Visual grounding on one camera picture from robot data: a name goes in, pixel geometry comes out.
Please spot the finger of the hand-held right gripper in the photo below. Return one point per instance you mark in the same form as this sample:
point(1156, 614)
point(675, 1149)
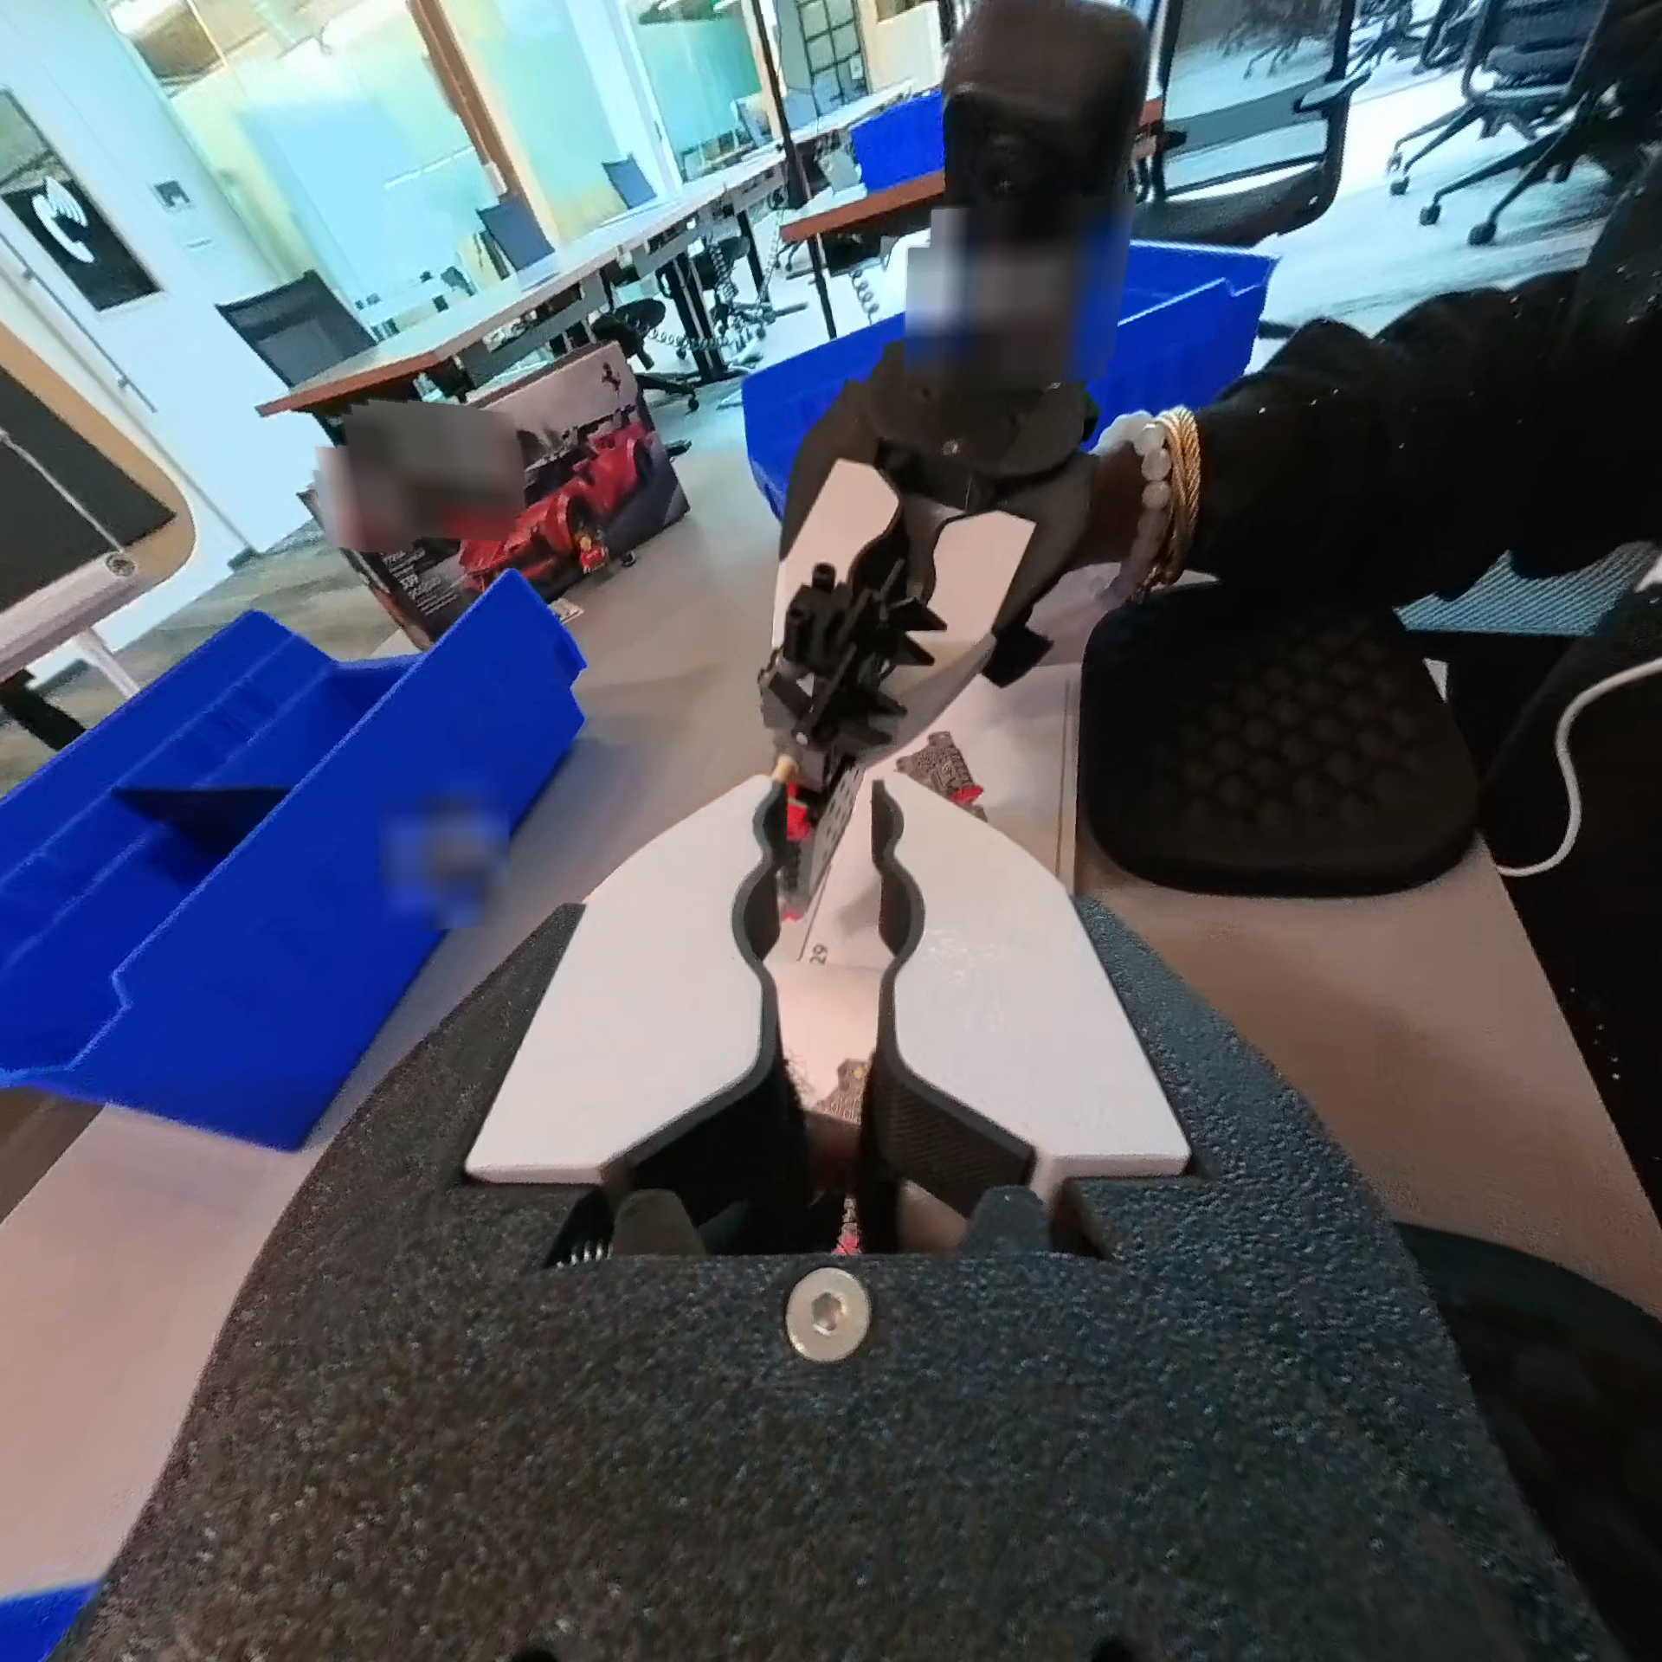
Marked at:
point(975, 583)
point(829, 518)

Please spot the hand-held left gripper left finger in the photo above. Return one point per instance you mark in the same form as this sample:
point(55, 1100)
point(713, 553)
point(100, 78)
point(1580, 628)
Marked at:
point(636, 1024)

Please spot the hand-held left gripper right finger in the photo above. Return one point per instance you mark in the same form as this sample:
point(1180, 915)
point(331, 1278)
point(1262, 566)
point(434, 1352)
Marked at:
point(1024, 1024)

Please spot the lego car chassis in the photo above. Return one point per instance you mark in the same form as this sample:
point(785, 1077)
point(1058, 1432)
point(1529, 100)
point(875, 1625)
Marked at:
point(829, 701)

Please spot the person's right forearm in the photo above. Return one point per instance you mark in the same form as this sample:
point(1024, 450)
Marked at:
point(1428, 417)

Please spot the black lego set box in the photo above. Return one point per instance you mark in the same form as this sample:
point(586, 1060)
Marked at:
point(584, 494)

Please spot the white instruction booklet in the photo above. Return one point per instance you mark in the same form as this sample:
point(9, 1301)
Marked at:
point(1024, 777)

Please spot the blue bin with label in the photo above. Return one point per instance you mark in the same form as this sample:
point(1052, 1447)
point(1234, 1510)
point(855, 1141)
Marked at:
point(1193, 324)

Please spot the black quilted cushion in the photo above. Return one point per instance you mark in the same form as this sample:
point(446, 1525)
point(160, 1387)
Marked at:
point(1271, 753)

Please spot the long office table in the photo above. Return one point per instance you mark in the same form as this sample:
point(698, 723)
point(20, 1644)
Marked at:
point(545, 278)

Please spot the black office chair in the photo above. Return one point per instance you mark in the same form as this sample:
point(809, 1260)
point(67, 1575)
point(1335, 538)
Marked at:
point(300, 331)
point(1246, 156)

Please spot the blue bin with black divider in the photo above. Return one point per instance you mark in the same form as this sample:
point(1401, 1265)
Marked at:
point(259, 987)

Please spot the black bin divider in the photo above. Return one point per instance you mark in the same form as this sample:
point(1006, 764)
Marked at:
point(206, 817)

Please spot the person's black clothing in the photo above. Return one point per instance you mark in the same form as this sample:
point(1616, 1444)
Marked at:
point(1558, 1429)

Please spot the black board on wooden stand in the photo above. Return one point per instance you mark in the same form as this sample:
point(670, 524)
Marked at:
point(52, 482)

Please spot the blue bin holding red bricks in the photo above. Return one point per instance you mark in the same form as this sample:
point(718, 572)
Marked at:
point(37, 1629)

